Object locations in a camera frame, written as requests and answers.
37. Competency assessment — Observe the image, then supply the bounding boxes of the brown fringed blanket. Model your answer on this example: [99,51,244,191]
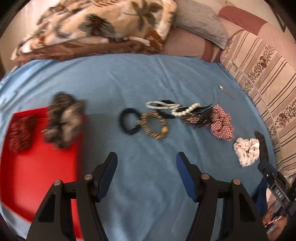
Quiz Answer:
[16,40,163,65]

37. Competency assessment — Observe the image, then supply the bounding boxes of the framed picture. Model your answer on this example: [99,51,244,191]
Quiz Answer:
[275,12,287,32]

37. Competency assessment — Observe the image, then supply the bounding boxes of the leopard print scrunchie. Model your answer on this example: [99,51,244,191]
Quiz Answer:
[137,111,170,140]

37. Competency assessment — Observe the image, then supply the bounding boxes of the white cable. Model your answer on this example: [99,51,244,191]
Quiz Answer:
[227,59,283,160]

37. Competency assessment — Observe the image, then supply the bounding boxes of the black scrunchie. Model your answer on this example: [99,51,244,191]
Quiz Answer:
[119,108,141,135]

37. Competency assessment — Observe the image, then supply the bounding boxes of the dark red scrunchie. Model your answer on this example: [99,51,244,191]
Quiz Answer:
[9,115,37,154]

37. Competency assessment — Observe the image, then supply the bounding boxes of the grey brown scrunchie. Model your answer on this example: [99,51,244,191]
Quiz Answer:
[43,92,86,149]

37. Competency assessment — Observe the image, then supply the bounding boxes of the red checked scrunchie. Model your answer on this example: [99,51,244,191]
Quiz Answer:
[210,104,234,142]

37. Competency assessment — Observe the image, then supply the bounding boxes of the striped floral pillow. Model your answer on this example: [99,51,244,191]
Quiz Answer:
[220,30,295,177]

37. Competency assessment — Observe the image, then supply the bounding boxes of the blue bed sheet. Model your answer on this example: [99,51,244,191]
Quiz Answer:
[1,54,276,240]

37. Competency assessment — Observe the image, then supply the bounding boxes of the small pearl bracelet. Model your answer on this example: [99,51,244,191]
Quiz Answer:
[145,100,181,110]

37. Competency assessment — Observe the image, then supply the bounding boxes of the black hair claw clip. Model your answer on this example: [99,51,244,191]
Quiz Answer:
[181,104,212,128]

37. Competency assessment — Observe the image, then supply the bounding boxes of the black hair tie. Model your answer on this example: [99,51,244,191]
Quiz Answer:
[155,99,182,119]

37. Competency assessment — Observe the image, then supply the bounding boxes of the white dotted scrunchie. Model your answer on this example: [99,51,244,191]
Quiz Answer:
[233,138,260,167]

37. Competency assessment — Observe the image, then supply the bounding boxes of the grey pillow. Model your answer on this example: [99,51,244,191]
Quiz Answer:
[175,1,228,49]

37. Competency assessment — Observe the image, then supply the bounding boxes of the blue sleeve forearm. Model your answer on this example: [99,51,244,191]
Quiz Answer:
[252,177,268,217]

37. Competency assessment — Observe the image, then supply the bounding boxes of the red tray box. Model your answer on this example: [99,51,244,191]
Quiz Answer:
[0,106,87,240]

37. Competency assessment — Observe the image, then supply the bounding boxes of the silver hair pin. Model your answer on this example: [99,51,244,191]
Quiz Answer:
[219,85,233,100]

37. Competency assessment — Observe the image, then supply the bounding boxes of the right hand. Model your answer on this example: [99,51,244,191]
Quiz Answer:
[262,202,287,241]

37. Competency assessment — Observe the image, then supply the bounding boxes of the leaf print blanket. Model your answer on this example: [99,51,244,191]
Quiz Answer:
[11,1,177,61]

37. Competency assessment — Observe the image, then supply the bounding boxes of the large pearl bracelet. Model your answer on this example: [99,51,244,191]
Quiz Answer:
[171,102,201,118]

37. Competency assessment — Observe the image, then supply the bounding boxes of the pink maroon pillow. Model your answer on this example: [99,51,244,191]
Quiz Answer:
[161,6,295,68]

